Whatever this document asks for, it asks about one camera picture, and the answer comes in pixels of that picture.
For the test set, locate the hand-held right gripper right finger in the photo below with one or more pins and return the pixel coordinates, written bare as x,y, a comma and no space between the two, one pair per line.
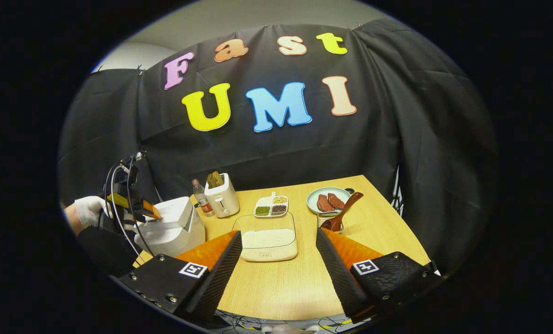
339,278

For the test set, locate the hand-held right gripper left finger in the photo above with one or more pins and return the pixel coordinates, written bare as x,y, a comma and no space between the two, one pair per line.
218,278

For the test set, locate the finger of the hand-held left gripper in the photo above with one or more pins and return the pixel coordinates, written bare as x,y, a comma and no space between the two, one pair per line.
137,206

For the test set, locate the white rice cooker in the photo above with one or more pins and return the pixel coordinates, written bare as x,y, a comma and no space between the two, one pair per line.
169,232

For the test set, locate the brown wooden spoon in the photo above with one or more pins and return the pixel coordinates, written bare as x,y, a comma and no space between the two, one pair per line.
346,208

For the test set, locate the clear rice container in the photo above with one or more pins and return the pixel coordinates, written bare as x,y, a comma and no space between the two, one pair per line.
267,255

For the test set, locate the clear plastic water bottle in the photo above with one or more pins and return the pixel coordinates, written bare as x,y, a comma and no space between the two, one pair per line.
203,202

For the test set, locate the red meat piece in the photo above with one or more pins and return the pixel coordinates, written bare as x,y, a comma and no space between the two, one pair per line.
325,204
336,201

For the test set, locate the white toaster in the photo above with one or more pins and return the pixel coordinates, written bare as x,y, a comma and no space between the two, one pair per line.
223,202

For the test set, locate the brown toast slice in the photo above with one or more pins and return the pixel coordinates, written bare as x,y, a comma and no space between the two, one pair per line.
219,178
211,182

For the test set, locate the pale green plate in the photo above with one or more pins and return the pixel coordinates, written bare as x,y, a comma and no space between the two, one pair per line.
312,202

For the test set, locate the white divided bean dish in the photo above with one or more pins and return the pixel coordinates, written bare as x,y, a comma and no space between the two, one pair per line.
270,206

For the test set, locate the black backdrop cloth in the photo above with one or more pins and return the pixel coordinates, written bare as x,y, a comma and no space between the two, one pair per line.
397,116

